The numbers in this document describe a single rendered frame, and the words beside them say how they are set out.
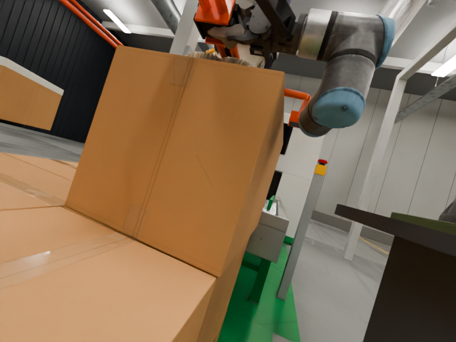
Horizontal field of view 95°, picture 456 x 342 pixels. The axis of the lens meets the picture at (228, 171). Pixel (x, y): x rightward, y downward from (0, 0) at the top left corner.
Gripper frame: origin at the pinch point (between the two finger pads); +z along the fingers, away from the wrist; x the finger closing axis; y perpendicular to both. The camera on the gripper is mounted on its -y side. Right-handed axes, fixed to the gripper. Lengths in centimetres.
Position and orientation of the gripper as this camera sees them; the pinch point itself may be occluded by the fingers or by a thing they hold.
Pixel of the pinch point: (216, 14)
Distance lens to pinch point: 60.6
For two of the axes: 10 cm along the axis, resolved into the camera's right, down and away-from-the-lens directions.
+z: -9.3, -2.9, 2.2
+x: 3.0, -9.5, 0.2
